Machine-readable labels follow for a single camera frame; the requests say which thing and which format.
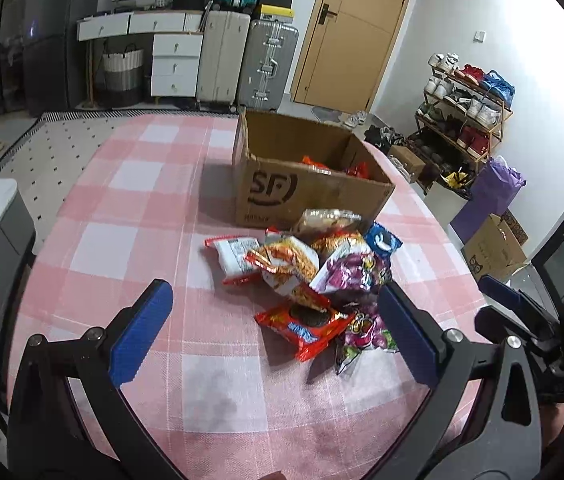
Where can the red snack packet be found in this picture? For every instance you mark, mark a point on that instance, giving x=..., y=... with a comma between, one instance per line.
x=358, y=170

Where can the purple gift bag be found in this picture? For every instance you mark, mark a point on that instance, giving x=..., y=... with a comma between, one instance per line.
x=492, y=195

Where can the brown cardboard box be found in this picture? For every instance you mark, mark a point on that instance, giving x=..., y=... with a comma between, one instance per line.
x=282, y=190

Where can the orange snack packet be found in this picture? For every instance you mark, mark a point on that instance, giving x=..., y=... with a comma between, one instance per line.
x=334, y=242
x=318, y=163

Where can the small cardboard carton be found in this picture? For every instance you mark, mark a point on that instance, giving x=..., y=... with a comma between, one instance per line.
x=409, y=160

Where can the blue cookie packet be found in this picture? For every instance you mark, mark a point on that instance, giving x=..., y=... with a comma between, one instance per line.
x=383, y=241

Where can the white dotted rug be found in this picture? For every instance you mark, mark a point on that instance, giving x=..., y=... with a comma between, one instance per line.
x=56, y=155

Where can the purple snack packet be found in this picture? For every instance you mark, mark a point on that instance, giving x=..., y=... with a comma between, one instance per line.
x=349, y=270
x=364, y=335

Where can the pile of floor shoes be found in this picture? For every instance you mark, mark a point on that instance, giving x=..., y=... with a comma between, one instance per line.
x=377, y=135

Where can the yellow black shoe box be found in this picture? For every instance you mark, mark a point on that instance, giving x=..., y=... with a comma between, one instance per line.
x=276, y=12

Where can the wooden door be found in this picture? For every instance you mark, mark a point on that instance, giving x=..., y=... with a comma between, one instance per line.
x=357, y=35

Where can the white orange noodle packet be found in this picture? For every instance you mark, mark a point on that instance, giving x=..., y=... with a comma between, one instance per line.
x=287, y=265

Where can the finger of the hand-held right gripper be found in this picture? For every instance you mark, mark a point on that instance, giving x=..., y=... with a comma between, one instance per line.
x=499, y=325
x=504, y=292

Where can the white drawer desk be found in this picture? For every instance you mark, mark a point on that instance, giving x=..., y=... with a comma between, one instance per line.
x=174, y=55

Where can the grey white laundry basket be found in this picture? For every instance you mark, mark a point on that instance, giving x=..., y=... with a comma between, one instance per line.
x=120, y=77

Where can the grey door mat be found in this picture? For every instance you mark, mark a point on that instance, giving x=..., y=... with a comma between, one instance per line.
x=326, y=115

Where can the printed cardboard carton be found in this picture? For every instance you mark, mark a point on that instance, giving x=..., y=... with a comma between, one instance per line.
x=494, y=252

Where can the pink checked tablecloth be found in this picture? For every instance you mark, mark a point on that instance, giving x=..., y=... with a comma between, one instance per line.
x=136, y=200

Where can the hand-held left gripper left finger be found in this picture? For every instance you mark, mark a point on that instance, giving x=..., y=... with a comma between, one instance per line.
x=141, y=330

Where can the silver suitcase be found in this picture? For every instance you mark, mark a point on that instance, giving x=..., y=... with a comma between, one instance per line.
x=268, y=65

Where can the dark refrigerator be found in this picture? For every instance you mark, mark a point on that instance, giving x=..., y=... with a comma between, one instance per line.
x=49, y=45

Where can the white red-edged snack packet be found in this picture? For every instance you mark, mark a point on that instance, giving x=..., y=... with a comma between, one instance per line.
x=232, y=257

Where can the wooden shoe rack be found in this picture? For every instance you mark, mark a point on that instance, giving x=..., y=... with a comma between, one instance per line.
x=497, y=132

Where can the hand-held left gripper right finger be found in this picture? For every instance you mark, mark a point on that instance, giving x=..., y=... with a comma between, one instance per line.
x=409, y=335

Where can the red cookie packet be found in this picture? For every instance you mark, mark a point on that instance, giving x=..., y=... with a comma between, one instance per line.
x=302, y=330

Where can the clear biscuit packet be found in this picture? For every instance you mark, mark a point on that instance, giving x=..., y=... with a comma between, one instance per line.
x=329, y=221

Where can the person's right forearm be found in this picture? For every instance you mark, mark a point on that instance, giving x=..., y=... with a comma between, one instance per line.
x=557, y=427

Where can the cream suitcase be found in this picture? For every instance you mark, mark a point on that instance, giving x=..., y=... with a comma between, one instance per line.
x=222, y=60

